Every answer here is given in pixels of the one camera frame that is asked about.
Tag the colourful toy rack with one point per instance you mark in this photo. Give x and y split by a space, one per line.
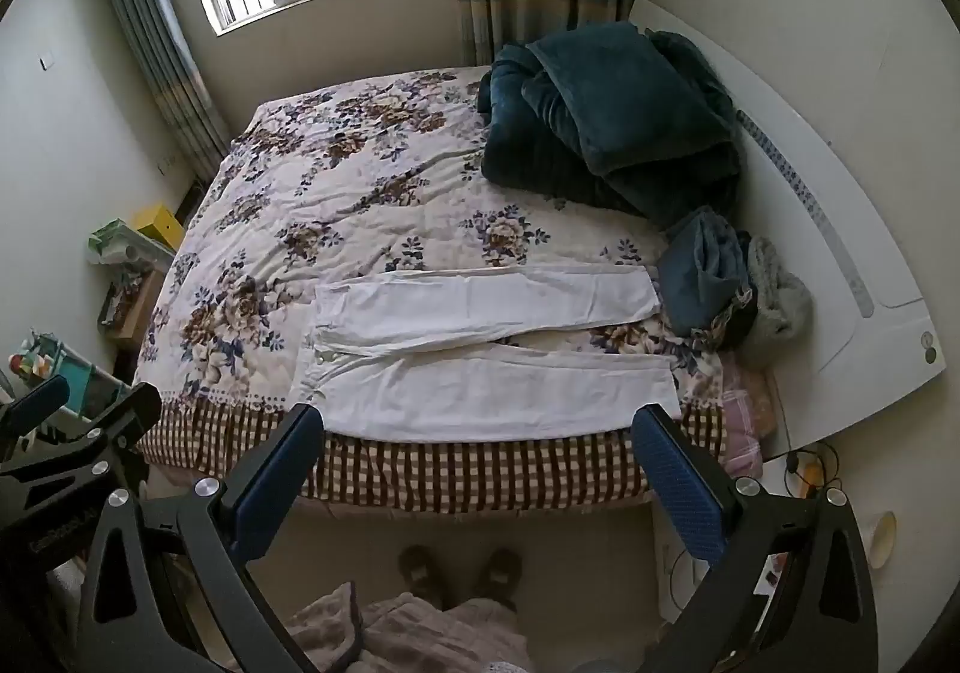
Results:
67 365

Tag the green and white bag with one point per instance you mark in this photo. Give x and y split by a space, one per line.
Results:
120 241

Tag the floral bed quilt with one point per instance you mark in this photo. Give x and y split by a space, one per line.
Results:
337 178

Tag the yellow box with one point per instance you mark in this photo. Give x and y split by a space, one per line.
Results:
161 226

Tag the pink checked pillow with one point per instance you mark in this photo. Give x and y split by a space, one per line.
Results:
746 410

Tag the person's pink fleece clothing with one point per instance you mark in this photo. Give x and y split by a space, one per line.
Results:
420 635

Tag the dark slipper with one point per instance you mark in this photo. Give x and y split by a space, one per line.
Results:
418 572

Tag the white bed headboard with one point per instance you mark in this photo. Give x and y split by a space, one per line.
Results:
825 193

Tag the grey fuzzy cloth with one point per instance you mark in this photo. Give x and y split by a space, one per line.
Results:
780 298

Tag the blue folded cloth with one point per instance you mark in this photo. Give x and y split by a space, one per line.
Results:
697 268

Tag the white towel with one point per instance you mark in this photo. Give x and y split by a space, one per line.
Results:
487 388

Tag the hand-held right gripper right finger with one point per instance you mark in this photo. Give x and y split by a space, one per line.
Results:
679 489

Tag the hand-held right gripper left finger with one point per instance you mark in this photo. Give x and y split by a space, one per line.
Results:
274 493

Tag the white cup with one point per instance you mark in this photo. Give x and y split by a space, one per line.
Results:
881 534

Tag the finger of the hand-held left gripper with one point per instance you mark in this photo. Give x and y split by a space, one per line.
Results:
124 418
34 403

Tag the dark clothing pile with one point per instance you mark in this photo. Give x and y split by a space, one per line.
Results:
622 110

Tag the wooden nightstand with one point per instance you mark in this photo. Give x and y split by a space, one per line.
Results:
131 301

